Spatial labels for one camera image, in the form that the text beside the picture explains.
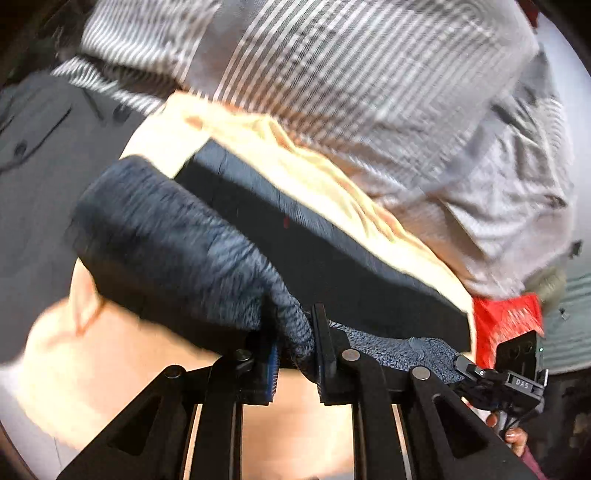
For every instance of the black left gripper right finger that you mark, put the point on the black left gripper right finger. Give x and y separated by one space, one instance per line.
408 425

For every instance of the red patterned bag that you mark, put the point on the red patterned bag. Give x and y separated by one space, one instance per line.
497 321

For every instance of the dark grey jacket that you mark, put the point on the dark grey jacket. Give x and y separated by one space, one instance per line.
55 140

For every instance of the peach orange blanket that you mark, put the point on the peach orange blanket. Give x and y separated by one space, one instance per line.
86 358

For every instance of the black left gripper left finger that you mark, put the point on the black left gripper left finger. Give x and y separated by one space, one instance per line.
183 423

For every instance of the grey white striped bedsheet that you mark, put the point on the grey white striped bedsheet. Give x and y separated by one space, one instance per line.
444 112

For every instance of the black pants with patterned waistband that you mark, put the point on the black pants with patterned waistband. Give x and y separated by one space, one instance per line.
222 258

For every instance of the person's right hand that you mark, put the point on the person's right hand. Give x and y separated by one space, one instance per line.
516 438

